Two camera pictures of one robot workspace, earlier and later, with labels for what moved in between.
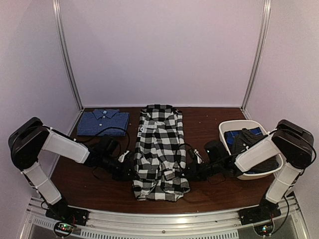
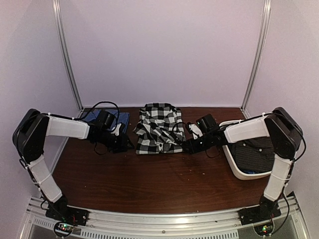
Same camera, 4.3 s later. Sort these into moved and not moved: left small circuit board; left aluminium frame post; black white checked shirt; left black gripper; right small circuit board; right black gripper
Moved: black white checked shirt; left black gripper; right black gripper
Not moved: left aluminium frame post; left small circuit board; right small circuit board
